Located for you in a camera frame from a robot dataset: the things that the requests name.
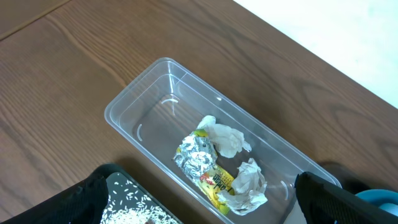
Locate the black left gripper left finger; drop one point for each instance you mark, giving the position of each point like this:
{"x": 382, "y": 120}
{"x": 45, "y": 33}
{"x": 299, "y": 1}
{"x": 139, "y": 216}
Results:
{"x": 82, "y": 203}

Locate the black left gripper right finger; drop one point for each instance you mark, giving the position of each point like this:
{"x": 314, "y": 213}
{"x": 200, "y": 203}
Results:
{"x": 323, "y": 202}

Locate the white tissue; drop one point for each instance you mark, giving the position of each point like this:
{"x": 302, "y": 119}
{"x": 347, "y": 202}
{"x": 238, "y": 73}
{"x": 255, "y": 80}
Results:
{"x": 228, "y": 141}
{"x": 249, "y": 189}

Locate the green snack wrapper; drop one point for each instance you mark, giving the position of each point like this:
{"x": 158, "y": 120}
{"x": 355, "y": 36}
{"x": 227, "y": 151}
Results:
{"x": 196, "y": 157}

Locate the clear plastic waste bin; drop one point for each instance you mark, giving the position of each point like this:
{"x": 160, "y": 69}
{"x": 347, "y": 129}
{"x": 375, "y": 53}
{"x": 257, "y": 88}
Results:
{"x": 166, "y": 102}

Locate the black tray with rice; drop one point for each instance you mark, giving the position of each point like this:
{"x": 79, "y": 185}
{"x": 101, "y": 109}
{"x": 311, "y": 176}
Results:
{"x": 115, "y": 172}

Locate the pile of white rice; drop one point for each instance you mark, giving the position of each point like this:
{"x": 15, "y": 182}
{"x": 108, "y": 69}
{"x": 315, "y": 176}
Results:
{"x": 128, "y": 204}

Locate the dark blue plate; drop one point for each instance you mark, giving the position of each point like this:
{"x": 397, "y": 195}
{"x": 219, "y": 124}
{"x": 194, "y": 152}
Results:
{"x": 369, "y": 206}

